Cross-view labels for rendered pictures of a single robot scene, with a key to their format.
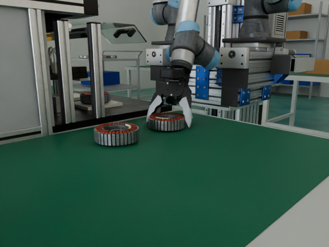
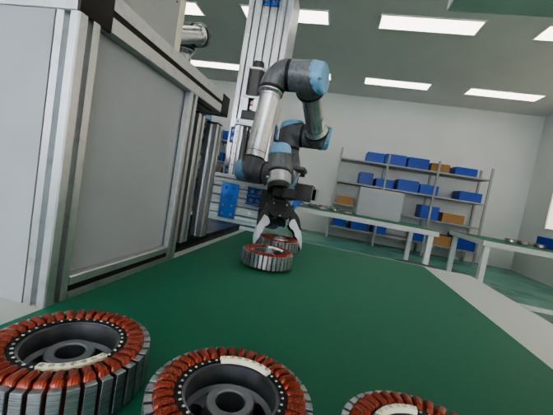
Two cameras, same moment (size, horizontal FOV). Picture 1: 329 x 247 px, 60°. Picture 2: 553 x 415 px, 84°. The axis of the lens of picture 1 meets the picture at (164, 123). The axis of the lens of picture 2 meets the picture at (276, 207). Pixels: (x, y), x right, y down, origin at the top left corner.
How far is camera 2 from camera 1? 0.53 m
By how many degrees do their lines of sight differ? 37
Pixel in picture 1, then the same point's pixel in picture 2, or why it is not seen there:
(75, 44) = not seen: outside the picture
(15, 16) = (175, 96)
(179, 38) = (281, 159)
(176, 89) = (284, 210)
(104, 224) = (442, 350)
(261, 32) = (296, 161)
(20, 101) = (155, 210)
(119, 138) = (286, 263)
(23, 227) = (403, 369)
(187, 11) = (266, 131)
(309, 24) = not seen: hidden behind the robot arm
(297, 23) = not seen: hidden behind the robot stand
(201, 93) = (226, 212)
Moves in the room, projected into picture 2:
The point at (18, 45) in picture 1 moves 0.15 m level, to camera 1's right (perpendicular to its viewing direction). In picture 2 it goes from (169, 134) to (243, 151)
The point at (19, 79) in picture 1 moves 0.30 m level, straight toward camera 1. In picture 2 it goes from (161, 179) to (320, 211)
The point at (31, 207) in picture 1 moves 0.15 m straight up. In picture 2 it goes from (361, 348) to (385, 227)
